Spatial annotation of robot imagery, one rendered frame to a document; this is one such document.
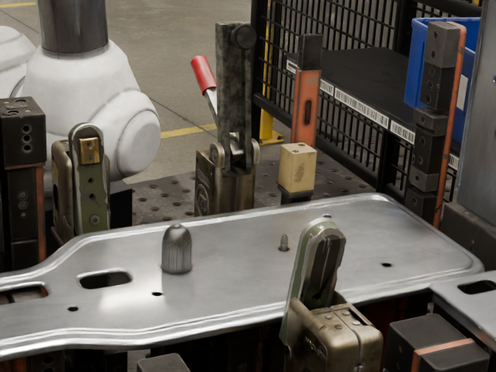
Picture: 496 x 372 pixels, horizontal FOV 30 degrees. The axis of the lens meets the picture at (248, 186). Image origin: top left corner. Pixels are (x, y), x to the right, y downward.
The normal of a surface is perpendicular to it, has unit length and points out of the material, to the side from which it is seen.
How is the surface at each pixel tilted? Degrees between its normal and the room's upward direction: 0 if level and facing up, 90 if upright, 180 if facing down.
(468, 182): 90
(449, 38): 90
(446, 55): 90
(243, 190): 90
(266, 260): 0
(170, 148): 0
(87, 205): 78
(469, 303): 0
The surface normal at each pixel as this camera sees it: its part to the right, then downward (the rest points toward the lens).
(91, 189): 0.42, 0.18
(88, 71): 0.30, -0.17
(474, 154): -0.91, 0.12
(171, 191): 0.05, -0.92
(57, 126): -0.47, 0.36
